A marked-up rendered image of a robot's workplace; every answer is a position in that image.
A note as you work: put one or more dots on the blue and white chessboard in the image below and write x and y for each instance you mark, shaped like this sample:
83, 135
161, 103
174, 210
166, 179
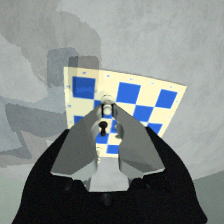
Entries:
151, 101

